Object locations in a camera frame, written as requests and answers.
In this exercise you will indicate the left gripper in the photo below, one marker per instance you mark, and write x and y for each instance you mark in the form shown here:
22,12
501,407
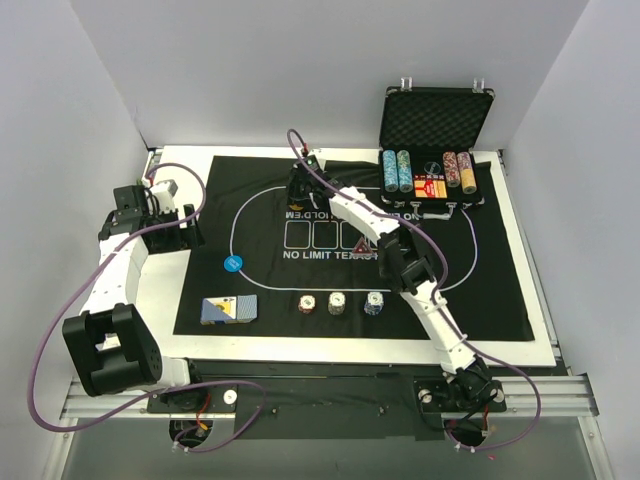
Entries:
185,228

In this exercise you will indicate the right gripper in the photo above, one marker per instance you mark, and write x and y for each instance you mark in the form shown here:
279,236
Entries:
302,185

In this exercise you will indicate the blue round button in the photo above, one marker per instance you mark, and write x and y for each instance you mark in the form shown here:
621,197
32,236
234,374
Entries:
233,263

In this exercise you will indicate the red triangular dealer marker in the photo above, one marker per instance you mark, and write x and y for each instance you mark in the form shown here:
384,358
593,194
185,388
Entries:
362,248

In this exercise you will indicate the red white chip stack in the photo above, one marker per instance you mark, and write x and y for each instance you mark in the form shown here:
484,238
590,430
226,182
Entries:
307,304

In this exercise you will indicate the grey white chip stack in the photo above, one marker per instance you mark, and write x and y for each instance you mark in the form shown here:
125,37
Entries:
336,303

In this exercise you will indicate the blue white chip stack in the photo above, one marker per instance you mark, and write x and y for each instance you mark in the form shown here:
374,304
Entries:
374,303

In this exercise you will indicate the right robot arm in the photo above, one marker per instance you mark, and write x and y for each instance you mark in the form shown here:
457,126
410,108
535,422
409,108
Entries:
404,264

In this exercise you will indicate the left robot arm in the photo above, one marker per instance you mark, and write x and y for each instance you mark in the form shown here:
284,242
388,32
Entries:
110,344

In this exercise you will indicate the black poker table mat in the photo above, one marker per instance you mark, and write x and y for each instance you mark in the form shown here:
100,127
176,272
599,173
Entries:
288,254

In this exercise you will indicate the blue chip row left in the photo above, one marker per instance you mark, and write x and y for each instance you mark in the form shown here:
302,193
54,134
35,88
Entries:
390,171

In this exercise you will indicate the blue chip row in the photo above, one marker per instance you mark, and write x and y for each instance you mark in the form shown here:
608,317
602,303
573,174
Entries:
404,169
390,171

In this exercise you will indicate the blue playing card deck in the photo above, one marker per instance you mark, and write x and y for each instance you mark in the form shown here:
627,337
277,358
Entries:
223,310

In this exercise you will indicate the blue chip row right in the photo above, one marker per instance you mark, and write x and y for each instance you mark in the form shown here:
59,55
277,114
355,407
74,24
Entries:
404,169

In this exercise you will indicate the red orange card deck box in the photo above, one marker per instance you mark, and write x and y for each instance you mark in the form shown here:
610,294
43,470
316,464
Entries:
430,189

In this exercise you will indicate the black poker chip case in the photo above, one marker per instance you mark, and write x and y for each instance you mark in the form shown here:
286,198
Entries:
428,121

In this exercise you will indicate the clear round button in case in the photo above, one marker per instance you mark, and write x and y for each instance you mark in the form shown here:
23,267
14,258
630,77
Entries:
432,168

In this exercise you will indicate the red chip row in case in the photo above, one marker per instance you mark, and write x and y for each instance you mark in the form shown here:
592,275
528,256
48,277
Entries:
451,170

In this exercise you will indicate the tan chip row in case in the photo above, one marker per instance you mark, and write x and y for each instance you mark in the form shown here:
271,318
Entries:
466,172

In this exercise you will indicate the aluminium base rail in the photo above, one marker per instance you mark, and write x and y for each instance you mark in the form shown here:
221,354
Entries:
558,396

